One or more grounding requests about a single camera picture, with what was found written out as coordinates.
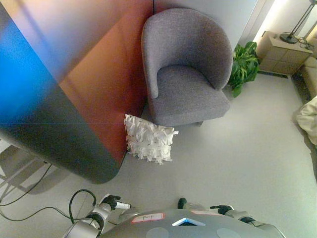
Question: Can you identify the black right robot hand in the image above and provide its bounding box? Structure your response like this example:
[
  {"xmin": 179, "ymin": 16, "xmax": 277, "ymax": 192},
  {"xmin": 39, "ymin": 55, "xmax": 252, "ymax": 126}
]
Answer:
[{"xmin": 210, "ymin": 204, "xmax": 235, "ymax": 217}]

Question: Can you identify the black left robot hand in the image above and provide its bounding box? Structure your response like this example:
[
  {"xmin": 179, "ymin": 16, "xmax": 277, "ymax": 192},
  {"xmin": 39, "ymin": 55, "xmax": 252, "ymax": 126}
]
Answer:
[{"xmin": 99, "ymin": 194, "xmax": 132, "ymax": 210}]

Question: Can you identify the white fringed pillow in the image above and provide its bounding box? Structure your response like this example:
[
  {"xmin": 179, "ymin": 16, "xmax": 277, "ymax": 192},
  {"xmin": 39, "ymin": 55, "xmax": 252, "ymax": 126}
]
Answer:
[{"xmin": 123, "ymin": 114, "xmax": 179, "ymax": 166}]

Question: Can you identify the silver right robot leg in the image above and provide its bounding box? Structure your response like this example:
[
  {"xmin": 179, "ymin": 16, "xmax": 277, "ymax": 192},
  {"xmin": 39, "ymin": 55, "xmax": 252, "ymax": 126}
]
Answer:
[{"xmin": 185, "ymin": 202, "xmax": 211, "ymax": 212}]

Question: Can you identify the black right robot foot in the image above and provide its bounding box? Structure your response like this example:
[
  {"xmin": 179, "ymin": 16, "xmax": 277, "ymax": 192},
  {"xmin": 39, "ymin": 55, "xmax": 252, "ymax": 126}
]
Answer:
[{"xmin": 177, "ymin": 197, "xmax": 189, "ymax": 210}]

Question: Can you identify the grey robot torso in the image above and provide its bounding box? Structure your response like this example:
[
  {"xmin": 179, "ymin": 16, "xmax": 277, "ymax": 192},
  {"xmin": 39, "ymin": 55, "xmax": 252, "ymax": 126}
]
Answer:
[{"xmin": 101, "ymin": 208, "xmax": 285, "ymax": 238}]

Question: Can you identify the red grey partition panel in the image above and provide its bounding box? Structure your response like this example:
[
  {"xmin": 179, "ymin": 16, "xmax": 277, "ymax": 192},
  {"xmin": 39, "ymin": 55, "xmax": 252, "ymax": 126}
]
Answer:
[{"xmin": 0, "ymin": 0, "xmax": 156, "ymax": 185}]

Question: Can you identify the white bed cover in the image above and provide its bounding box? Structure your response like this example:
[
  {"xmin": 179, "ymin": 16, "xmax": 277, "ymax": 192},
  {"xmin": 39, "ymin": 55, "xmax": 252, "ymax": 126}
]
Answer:
[{"xmin": 295, "ymin": 96, "xmax": 317, "ymax": 150}]

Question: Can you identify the grey fabric armchair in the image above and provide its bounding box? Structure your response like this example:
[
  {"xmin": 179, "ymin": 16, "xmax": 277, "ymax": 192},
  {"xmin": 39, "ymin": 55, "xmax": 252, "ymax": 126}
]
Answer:
[{"xmin": 141, "ymin": 8, "xmax": 234, "ymax": 127}]

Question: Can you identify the green potted plant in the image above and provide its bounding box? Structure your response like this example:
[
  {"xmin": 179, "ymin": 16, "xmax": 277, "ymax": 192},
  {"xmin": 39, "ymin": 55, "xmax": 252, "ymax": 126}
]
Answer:
[{"xmin": 227, "ymin": 41, "xmax": 260, "ymax": 98}]

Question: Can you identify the beige wooden cabinet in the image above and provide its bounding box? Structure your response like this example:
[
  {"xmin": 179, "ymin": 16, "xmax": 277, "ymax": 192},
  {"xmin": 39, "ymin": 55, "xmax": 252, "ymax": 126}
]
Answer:
[{"xmin": 255, "ymin": 30, "xmax": 314, "ymax": 75}]

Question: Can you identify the dark metal floor lamp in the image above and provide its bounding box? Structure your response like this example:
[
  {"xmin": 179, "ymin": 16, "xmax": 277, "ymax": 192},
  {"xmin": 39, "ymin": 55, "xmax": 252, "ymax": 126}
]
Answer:
[{"xmin": 279, "ymin": 0, "xmax": 315, "ymax": 45}]

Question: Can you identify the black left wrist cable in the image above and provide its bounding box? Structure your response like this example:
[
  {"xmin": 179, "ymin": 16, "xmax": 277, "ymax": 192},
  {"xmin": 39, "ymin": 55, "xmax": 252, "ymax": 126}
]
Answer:
[{"xmin": 69, "ymin": 189, "xmax": 98, "ymax": 224}]

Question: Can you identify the thin black floor cable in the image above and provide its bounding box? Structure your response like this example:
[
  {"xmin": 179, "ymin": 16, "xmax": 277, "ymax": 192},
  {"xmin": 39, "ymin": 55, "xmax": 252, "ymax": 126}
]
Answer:
[
  {"xmin": 0, "ymin": 161, "xmax": 52, "ymax": 207},
  {"xmin": 0, "ymin": 207, "xmax": 75, "ymax": 222}
]

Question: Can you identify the tangled cable on cabinet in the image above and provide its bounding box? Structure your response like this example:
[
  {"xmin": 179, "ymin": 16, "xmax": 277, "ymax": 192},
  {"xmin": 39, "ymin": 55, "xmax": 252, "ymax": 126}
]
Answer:
[{"xmin": 298, "ymin": 36, "xmax": 314, "ymax": 51}]

